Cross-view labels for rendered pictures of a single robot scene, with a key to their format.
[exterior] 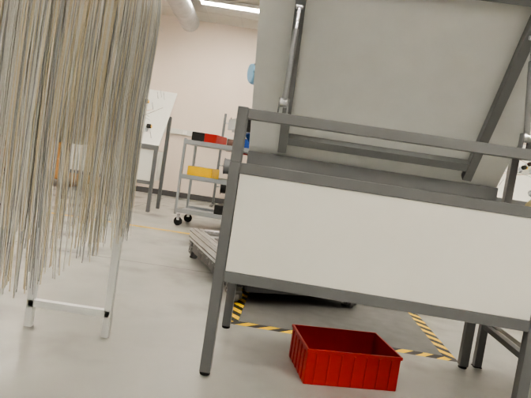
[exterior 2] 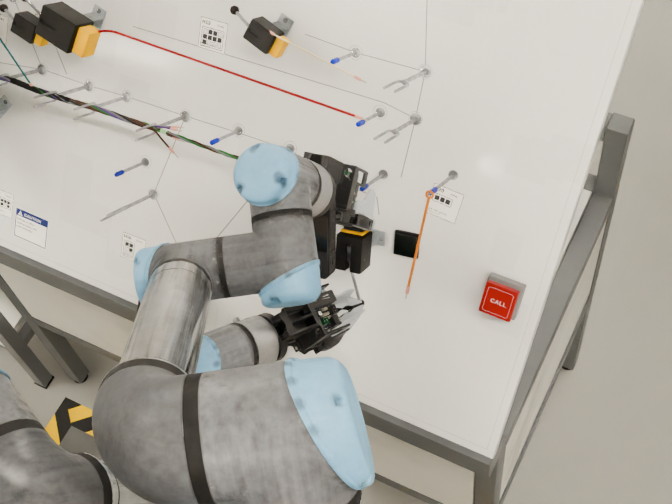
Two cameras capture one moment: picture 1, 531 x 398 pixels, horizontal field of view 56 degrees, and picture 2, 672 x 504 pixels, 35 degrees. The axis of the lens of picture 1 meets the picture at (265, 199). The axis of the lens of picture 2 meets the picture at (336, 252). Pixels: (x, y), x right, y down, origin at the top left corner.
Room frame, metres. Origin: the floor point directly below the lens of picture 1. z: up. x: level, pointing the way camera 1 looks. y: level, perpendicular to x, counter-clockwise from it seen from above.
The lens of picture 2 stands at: (2.99, 0.26, 2.51)
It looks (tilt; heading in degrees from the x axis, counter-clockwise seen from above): 59 degrees down; 213
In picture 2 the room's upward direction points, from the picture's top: 11 degrees counter-clockwise
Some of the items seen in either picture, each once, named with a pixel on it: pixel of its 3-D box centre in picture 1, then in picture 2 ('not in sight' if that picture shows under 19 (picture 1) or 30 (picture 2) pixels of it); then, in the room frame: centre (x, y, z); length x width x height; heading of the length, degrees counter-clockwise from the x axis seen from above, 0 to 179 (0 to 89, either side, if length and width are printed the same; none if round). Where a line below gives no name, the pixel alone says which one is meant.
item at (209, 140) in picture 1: (225, 184); not in sight; (5.78, 0.48, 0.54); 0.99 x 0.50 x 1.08; 84
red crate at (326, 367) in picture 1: (341, 356); not in sight; (2.02, -0.41, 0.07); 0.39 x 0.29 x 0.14; 99
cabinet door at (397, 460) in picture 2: not in sight; (342, 424); (2.37, -0.20, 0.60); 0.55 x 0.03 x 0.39; 87
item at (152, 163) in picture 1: (121, 143); not in sight; (6.78, 2.06, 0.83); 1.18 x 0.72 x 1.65; 89
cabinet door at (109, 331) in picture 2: not in sight; (107, 318); (2.34, -0.75, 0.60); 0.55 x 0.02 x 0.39; 87
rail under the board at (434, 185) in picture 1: (370, 175); (190, 325); (2.38, -0.47, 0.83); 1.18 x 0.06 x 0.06; 87
